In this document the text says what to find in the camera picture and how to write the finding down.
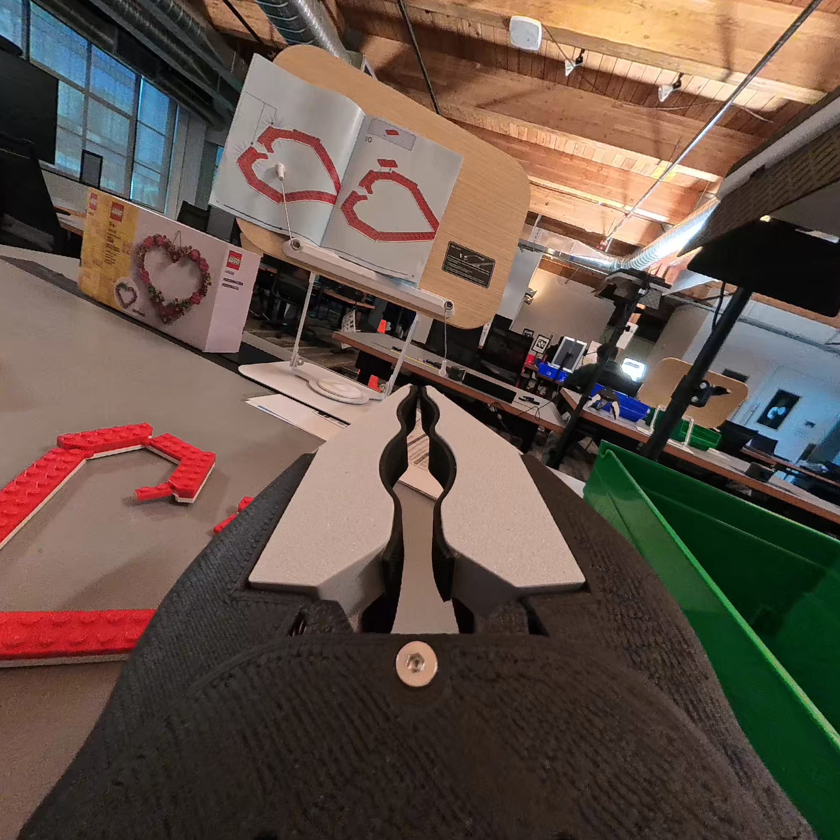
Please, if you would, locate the long background desk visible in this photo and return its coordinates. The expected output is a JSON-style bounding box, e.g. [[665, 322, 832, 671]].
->
[[332, 331, 567, 454]]

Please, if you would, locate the dark wall picture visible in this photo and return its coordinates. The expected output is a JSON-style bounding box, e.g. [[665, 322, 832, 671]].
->
[[757, 388, 801, 431]]

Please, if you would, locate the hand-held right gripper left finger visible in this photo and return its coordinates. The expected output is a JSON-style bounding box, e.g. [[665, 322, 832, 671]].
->
[[249, 384, 421, 634]]

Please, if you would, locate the silver ventilation duct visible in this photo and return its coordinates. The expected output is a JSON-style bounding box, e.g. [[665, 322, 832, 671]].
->
[[257, 0, 350, 61], [607, 197, 724, 272]]

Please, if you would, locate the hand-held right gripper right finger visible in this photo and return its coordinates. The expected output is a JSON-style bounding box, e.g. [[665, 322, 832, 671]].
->
[[423, 387, 586, 634]]

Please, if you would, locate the dark chair back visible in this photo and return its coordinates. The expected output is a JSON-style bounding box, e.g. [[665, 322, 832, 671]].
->
[[0, 134, 67, 258]]

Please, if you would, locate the lego instruction booklet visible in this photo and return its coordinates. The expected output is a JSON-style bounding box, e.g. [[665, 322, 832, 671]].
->
[[209, 54, 464, 285]]

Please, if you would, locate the black overhead mount stand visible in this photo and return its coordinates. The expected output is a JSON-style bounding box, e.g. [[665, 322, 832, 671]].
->
[[645, 85, 840, 462]]

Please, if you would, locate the small red lego piece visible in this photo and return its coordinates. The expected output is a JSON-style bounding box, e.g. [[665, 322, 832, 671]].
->
[[213, 495, 254, 534]]

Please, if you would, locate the red lego heart frame section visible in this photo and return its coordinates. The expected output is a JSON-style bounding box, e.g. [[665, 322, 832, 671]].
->
[[0, 423, 217, 547]]

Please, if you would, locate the lego set box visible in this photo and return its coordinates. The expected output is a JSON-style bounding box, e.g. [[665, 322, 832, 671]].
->
[[77, 186, 263, 354]]

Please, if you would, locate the green plastic bin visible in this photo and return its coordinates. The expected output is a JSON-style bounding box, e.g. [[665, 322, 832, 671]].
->
[[583, 440, 840, 840]]

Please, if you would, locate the red lego strip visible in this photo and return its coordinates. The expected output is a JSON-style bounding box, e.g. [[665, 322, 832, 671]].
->
[[0, 608, 156, 668]]

